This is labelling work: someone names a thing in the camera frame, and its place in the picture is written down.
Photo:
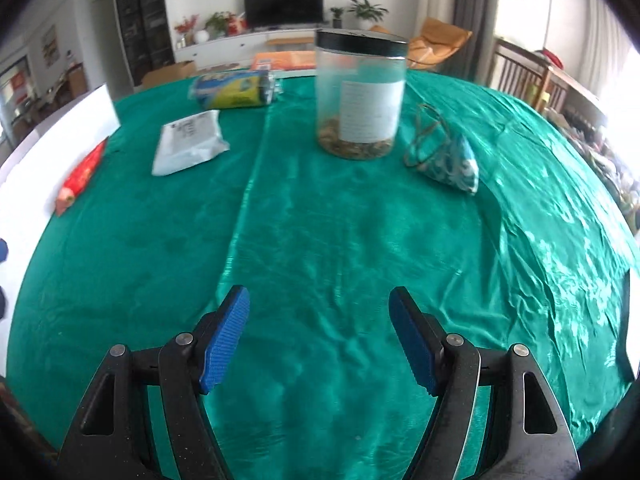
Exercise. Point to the red flower vase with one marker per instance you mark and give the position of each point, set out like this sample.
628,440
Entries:
185,30

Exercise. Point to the orange lounge chair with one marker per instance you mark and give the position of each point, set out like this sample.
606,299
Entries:
434,44

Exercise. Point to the blue yellow wrapped roll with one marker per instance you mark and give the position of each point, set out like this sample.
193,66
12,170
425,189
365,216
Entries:
239,89

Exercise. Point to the brown cardboard box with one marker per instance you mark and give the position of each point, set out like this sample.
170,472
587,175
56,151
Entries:
169,73

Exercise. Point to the grey curtain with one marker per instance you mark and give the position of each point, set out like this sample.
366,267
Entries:
472,61

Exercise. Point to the red snack packet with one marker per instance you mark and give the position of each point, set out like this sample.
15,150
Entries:
77,181

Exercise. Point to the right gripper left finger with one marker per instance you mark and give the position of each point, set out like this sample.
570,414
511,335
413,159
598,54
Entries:
111,435

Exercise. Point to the white tv cabinet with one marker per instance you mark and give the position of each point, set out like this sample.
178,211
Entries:
239,49

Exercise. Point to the blue patterned triangular pouch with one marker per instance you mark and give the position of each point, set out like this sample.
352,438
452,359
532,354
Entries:
441,155

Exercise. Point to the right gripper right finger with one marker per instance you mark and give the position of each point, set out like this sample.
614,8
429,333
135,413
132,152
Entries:
526,435

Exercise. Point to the green potted plant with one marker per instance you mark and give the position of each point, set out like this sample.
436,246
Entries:
366,13

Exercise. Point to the small wooden side table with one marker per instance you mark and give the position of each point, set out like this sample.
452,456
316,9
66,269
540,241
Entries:
301,43

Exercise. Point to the black flat television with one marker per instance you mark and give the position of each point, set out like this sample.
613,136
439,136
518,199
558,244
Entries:
279,13

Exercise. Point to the small potted plant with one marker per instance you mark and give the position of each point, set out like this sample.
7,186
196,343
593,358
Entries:
337,13

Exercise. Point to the orange book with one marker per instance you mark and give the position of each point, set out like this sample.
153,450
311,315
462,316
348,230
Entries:
285,60

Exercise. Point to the grey plastic mailer bag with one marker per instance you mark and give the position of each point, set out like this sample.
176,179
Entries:
188,142

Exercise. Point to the dark glass display cabinet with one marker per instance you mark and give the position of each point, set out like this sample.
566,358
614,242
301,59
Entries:
144,36

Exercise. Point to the white cardboard box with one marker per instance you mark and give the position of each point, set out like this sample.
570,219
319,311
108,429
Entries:
31,179

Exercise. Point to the clear jar black lid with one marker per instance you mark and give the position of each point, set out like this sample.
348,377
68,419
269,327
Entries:
360,84

